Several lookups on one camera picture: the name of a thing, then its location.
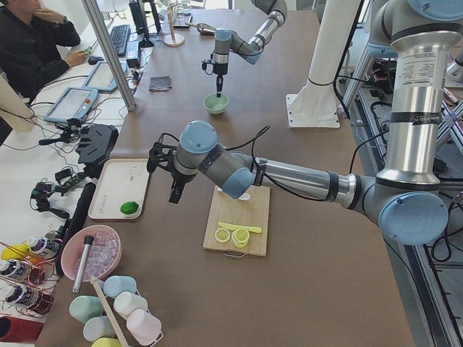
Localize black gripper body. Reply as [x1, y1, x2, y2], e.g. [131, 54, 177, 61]
[213, 63, 228, 77]
[171, 170, 197, 189]

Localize mint green bowl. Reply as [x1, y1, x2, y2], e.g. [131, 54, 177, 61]
[203, 93, 229, 115]

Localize white ceramic spoon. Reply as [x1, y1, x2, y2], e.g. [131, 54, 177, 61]
[217, 187, 251, 201]

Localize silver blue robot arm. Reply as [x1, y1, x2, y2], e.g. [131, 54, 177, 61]
[168, 1, 462, 245]
[203, 0, 287, 98]

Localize pink bowl of ice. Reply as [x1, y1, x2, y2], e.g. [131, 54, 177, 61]
[61, 225, 122, 282]

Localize metal scoop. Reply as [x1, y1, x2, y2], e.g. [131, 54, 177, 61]
[187, 22, 216, 36]

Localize green lime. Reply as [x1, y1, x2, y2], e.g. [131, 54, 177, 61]
[119, 200, 139, 215]

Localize cream rabbit tray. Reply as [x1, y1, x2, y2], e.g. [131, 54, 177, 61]
[88, 158, 149, 220]

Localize wooden mug tree stand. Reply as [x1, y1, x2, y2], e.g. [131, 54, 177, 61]
[163, 1, 184, 47]

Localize grey folded cloth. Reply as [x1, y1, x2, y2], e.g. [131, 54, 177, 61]
[148, 76, 172, 92]

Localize left lemon slice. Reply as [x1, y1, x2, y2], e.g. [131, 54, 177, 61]
[214, 227, 231, 244]

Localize bamboo cutting board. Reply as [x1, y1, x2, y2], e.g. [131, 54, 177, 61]
[203, 186, 271, 257]

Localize yellow plastic knife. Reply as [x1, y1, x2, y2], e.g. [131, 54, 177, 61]
[218, 222, 263, 234]

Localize black long bar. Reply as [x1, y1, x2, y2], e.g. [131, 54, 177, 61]
[55, 182, 96, 278]

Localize steel muddler black tip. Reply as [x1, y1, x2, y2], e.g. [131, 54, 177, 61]
[72, 236, 94, 294]

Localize white cup rack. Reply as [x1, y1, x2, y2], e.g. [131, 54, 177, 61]
[133, 285, 164, 346]

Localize black keyboard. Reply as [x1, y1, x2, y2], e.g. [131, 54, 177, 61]
[109, 25, 131, 57]

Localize far blue teach pendant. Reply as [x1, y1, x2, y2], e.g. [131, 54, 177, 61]
[82, 61, 117, 93]

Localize blue teach pendant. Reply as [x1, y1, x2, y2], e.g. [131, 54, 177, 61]
[82, 61, 117, 93]
[43, 87, 98, 124]

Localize white plastic cup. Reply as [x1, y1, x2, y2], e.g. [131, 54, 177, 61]
[114, 291, 148, 319]

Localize black computer mouse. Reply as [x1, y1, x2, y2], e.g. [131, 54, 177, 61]
[88, 56, 104, 65]

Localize near blue teach pendant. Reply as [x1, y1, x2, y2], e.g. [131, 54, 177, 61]
[43, 87, 98, 124]

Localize wooden stick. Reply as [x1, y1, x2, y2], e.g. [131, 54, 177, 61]
[90, 277, 129, 347]

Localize pink plastic cup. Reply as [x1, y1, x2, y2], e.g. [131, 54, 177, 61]
[126, 309, 162, 345]

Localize green plastic cup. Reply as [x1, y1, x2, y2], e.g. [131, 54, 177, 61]
[69, 296, 103, 324]

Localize pale blue plastic cup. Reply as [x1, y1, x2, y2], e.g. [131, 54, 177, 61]
[83, 316, 116, 342]

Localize yellow plastic cup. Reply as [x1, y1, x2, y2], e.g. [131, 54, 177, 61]
[91, 337, 122, 347]

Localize person in black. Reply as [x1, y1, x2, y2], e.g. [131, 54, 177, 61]
[1, 1, 88, 101]

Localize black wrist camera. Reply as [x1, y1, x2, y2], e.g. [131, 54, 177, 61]
[147, 132, 179, 173]
[201, 59, 216, 76]

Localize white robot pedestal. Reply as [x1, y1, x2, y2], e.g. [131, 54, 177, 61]
[286, 0, 362, 128]

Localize aluminium frame post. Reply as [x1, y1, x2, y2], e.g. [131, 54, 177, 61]
[82, 0, 136, 112]

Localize copper wire bottle rack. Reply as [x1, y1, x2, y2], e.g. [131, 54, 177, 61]
[1, 236, 61, 320]

